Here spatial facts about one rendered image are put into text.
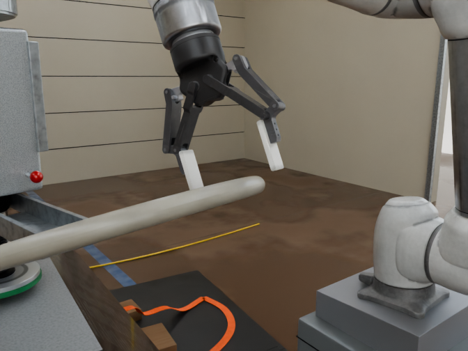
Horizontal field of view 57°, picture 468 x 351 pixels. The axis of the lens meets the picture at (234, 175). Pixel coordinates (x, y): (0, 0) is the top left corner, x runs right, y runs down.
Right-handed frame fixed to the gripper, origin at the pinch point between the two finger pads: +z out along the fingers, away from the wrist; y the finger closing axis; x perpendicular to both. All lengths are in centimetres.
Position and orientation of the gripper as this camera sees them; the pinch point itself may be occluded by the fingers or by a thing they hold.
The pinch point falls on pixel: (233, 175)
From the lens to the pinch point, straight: 62.2
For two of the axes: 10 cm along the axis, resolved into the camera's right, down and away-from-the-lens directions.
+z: 2.9, 9.6, -0.4
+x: -4.8, 1.0, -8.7
